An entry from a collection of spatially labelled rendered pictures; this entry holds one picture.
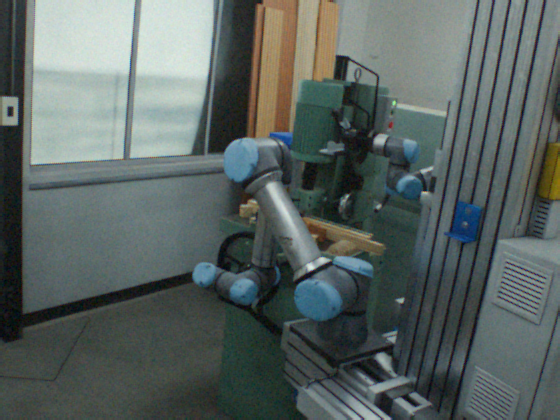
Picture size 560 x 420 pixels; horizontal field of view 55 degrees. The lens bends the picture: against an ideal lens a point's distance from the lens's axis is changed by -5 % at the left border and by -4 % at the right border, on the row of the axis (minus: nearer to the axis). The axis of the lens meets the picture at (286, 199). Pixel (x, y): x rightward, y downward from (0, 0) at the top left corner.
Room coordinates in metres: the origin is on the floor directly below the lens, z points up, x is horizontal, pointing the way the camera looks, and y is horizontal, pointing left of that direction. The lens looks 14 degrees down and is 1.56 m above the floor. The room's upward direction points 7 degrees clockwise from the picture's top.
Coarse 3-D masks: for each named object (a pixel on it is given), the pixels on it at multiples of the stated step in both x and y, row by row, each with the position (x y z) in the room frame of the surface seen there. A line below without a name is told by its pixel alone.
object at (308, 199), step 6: (294, 192) 2.17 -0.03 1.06; (300, 192) 2.15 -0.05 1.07; (306, 192) 2.15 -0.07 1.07; (312, 192) 2.16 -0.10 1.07; (318, 192) 2.20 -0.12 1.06; (324, 192) 2.24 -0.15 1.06; (300, 198) 2.15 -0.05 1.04; (306, 198) 2.13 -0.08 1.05; (312, 198) 2.17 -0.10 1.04; (318, 198) 2.21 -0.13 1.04; (294, 204) 2.16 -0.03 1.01; (300, 204) 2.15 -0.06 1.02; (306, 204) 2.13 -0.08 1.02; (312, 204) 2.17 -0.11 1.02; (318, 204) 2.21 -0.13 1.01; (306, 210) 2.19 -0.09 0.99
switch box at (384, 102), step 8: (384, 96) 2.34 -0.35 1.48; (392, 96) 2.38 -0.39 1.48; (384, 104) 2.33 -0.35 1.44; (392, 104) 2.36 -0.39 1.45; (376, 112) 2.35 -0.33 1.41; (384, 112) 2.33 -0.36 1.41; (376, 120) 2.35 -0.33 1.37; (384, 120) 2.33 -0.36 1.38; (392, 120) 2.38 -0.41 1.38; (376, 128) 2.34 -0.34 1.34; (384, 128) 2.33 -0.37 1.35; (392, 128) 2.39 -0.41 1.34
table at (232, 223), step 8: (224, 216) 2.24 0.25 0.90; (232, 216) 2.26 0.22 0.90; (240, 216) 2.27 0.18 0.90; (224, 224) 2.20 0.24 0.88; (232, 224) 2.18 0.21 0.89; (240, 224) 2.16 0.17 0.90; (248, 224) 2.17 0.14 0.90; (248, 240) 2.13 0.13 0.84; (328, 240) 2.09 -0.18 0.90; (248, 248) 2.01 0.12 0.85; (320, 248) 1.98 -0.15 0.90; (328, 248) 2.00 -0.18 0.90; (280, 256) 1.93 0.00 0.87; (328, 256) 1.93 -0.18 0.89; (336, 256) 1.91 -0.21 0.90; (352, 256) 1.94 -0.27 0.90; (360, 256) 2.00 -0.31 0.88; (368, 256) 2.06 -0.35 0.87
